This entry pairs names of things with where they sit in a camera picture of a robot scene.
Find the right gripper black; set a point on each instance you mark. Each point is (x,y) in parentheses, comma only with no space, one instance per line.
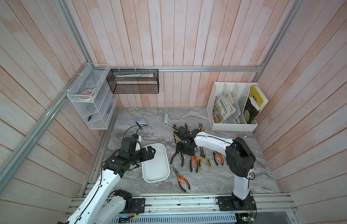
(178,148)

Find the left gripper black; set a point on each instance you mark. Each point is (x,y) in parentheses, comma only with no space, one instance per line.
(145,157)

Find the yellow black combination pliers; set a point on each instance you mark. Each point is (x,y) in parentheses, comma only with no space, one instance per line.
(174,133)

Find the white plastic storage box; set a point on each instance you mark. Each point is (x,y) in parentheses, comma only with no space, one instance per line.
(156,169)

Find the orange long nose pliers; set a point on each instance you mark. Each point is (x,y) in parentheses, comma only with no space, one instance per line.
(181,180)

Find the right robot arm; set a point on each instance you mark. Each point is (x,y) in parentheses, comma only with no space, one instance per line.
(239,156)

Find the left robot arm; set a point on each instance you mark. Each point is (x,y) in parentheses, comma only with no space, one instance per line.
(91,210)

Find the light blue round clock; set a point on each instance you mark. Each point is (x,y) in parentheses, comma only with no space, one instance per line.
(142,124)

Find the illustrated history book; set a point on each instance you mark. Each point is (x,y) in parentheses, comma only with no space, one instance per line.
(222,109)

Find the white file organizer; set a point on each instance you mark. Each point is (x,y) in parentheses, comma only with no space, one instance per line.
(237,93)

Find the black book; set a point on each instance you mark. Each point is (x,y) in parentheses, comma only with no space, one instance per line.
(251,110)

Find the tape roll on shelf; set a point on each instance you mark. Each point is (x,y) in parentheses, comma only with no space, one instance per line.
(87,96)

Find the yellow book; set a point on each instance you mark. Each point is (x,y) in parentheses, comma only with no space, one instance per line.
(260,98)

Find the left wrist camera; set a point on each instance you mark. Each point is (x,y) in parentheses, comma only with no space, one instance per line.
(138,139)

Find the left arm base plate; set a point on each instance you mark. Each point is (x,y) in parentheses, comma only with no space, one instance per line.
(135,205)

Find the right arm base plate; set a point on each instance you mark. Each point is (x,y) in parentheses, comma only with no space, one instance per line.
(233,203)

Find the black mesh wall basket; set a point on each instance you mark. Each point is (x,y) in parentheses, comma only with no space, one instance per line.
(133,81)

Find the white wire wall shelf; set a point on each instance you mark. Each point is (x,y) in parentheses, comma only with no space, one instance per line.
(96,114)

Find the aluminium front rail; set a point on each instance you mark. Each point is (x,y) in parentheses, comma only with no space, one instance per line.
(272,208)

